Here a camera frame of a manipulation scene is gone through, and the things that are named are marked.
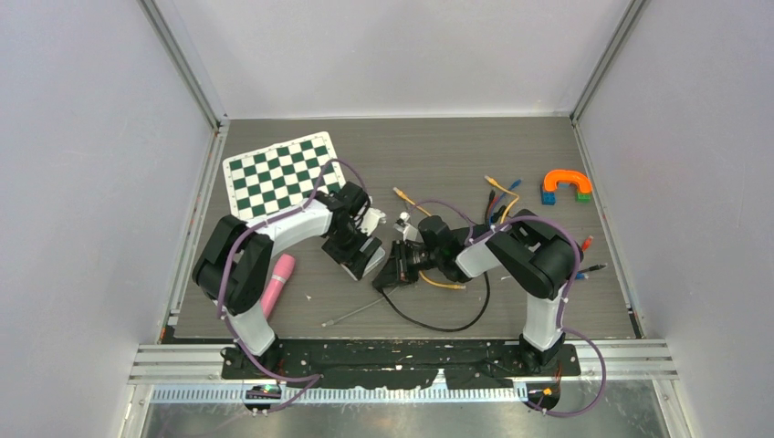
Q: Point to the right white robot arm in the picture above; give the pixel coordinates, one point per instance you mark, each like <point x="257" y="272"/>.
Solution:
<point x="535" y="253"/>

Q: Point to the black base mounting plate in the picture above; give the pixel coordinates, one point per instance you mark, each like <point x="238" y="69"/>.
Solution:
<point x="406" y="364"/>

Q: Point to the orange arch toy block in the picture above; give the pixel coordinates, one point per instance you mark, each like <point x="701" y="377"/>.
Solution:
<point x="579" y="180"/>

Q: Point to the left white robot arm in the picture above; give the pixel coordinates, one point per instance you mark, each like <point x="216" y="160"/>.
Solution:
<point x="233" y="268"/>

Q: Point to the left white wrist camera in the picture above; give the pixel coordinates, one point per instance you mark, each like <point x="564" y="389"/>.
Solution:
<point x="372" y="218"/>

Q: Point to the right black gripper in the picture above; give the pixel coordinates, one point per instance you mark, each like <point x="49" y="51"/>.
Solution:
<point x="397" y="270"/>

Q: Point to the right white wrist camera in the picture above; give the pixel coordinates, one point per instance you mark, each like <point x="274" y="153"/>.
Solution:
<point x="403" y="226"/>

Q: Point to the blue toy block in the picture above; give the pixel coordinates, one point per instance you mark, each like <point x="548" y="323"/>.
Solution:
<point x="548" y="196"/>

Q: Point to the pink marker pen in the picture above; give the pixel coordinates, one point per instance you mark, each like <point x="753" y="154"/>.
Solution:
<point x="282" y="271"/>

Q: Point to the green white chessboard mat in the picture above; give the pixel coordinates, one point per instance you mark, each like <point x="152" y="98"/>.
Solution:
<point x="269" y="179"/>

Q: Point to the white router box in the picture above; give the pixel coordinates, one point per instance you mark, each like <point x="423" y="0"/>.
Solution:
<point x="363" y="262"/>

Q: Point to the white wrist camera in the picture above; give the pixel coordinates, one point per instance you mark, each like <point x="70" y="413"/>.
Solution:
<point x="372" y="218"/>
<point x="403" y="226"/>

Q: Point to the aluminium frame rail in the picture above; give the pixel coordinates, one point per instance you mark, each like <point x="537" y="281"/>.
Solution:
<point x="618" y="360"/>

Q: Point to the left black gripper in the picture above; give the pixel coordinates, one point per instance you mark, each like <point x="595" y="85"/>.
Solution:
<point x="356" y="264"/>

